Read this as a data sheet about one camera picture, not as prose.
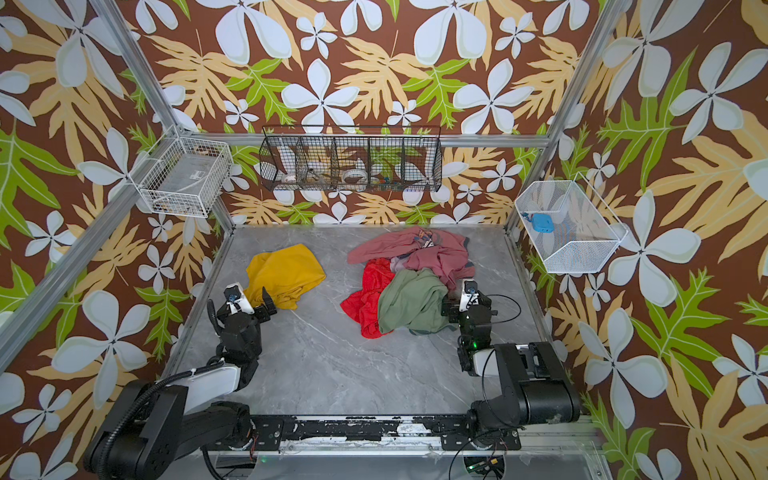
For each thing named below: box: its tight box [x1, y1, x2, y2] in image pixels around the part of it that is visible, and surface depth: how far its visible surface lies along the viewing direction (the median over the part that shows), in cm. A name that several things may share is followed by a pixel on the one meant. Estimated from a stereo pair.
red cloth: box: [340, 258, 395, 339], surface depth 95 cm
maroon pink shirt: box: [348, 226, 476, 288], surface depth 113 cm
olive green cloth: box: [378, 268, 457, 334], surface depth 90 cm
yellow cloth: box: [244, 244, 327, 311], surface depth 103 cm
